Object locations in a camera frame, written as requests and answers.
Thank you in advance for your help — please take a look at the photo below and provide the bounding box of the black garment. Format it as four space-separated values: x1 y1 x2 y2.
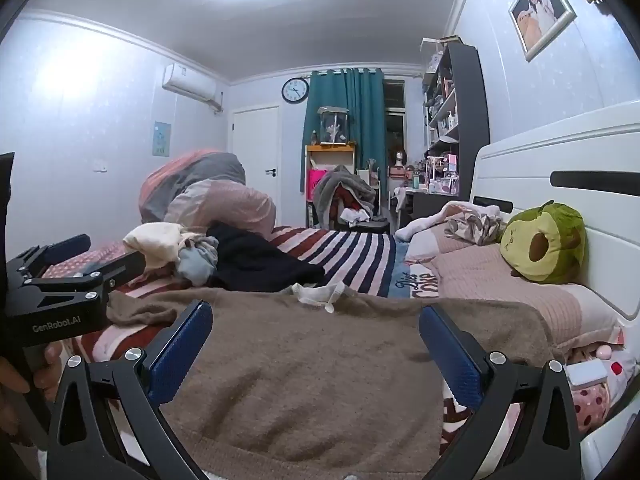
206 222 326 293

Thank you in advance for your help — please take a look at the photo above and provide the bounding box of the pink dotted cloth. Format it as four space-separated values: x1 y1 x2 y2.
567 345 638 431

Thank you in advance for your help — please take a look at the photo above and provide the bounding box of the pink grey rolled quilt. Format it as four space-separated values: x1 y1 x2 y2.
139 149 277 241

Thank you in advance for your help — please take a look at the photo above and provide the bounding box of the person's left hand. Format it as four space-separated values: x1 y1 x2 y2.
0 342 63 431

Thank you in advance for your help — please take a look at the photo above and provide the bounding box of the framed wall picture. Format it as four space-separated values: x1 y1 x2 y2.
508 0 577 62

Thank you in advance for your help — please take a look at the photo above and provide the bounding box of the white air conditioner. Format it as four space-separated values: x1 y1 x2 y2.
161 63 224 112

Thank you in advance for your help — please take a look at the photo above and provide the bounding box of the green avocado plush toy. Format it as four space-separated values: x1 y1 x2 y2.
500 201 588 285

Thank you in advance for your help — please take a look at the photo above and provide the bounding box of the white small cloth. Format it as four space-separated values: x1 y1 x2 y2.
291 281 348 313

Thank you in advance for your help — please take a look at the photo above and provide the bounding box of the brown white patterned blanket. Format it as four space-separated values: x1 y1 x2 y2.
445 207 508 247

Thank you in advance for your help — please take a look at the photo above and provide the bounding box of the window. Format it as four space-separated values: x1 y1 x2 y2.
382 80 406 161

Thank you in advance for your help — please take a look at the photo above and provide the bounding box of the small blue wall poster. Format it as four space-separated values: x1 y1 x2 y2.
152 121 172 157

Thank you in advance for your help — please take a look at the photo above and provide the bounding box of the teal curtain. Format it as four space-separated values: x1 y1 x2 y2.
300 67 388 208

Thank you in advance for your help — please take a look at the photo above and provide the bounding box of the cream garment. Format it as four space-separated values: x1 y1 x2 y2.
123 222 188 271

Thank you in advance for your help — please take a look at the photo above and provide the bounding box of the black shelf unit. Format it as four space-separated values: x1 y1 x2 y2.
421 36 491 196

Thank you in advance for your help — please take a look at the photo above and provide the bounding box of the white bed headboard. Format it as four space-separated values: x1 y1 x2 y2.
470 102 640 321

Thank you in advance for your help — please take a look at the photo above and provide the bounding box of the white pink fleece blanket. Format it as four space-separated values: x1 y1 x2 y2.
395 201 501 241

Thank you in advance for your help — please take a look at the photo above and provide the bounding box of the pink ribbed bedding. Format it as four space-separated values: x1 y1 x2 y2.
405 224 626 357

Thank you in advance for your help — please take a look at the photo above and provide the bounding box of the yellow wooden cabinet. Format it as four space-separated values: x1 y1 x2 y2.
305 143 358 226

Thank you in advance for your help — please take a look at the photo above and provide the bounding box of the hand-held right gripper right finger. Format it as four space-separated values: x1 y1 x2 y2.
418 304 586 480

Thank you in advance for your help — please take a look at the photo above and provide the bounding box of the brown knit sweater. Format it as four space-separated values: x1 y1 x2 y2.
105 287 556 476

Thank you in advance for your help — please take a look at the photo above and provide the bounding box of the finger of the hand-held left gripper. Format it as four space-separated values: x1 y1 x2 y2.
6 234 92 281
20 251 147 307

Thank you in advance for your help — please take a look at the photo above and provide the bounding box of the white door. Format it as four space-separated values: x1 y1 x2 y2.
233 106 281 201

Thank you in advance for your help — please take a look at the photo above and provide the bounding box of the round wall clock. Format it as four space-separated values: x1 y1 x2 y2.
281 77 311 105

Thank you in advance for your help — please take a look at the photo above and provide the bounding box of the glass display case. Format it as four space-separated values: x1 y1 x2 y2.
318 106 353 147

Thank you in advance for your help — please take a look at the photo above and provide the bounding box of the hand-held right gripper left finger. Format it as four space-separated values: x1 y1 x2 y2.
46 300 214 480

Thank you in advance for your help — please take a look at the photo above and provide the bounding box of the pink bag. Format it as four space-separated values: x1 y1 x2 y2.
307 169 328 201

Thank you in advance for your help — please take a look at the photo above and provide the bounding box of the grey blue garment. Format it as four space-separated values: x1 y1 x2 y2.
177 236 221 286

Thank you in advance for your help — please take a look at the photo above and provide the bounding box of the pile of clothes on chair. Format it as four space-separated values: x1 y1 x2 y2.
312 165 381 226

